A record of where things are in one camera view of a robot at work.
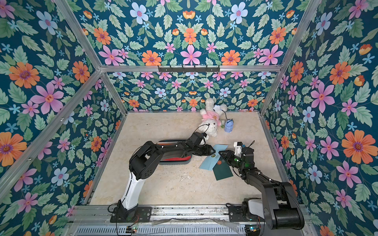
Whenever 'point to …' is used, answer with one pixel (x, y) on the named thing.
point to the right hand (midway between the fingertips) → (220, 153)
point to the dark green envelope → (221, 170)
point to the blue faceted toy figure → (229, 125)
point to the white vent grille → (192, 230)
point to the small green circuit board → (131, 230)
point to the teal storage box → (175, 152)
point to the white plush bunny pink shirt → (211, 114)
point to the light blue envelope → (210, 161)
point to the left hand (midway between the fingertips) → (215, 152)
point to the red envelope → (178, 159)
